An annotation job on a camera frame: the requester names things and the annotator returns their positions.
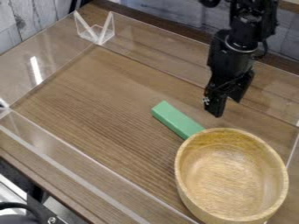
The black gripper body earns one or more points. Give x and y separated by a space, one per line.
229 61

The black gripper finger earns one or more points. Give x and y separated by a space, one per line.
213 101
240 86

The green rectangular block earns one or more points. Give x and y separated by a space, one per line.
174 120

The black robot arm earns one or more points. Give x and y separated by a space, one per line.
252 23

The wooden bowl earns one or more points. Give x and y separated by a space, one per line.
231 177

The clear acrylic corner bracket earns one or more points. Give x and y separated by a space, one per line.
96 34

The clear acrylic tray wall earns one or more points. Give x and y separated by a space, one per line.
76 127

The black metal bracket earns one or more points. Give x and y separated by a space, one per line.
41 213

